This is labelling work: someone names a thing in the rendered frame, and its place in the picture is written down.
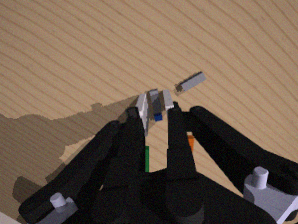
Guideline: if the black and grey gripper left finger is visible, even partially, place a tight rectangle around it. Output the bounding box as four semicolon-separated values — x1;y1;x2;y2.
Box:
18;93;150;224

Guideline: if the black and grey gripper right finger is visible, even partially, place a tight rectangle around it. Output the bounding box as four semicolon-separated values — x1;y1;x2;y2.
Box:
163;89;298;224

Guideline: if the grey rod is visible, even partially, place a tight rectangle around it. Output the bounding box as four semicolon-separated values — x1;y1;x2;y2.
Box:
180;71;206;91
150;88;162;114

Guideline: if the orange rod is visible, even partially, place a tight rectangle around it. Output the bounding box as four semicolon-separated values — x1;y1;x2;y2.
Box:
188;135;194;153

